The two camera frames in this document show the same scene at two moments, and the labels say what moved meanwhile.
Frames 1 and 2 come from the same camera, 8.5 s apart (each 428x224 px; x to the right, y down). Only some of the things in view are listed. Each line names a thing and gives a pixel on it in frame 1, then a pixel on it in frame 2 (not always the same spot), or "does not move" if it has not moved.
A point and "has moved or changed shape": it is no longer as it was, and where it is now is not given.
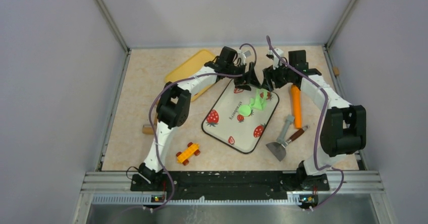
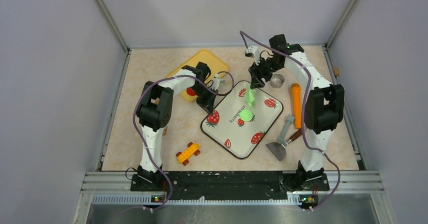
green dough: [259, 103] → [250, 96]
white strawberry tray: [224, 123] has moved or changed shape
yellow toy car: [193, 148] does not move
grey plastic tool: [280, 140] does not move
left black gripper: [253, 77] → [207, 103]
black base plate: [229, 186] does not move
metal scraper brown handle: [279, 150] does not move
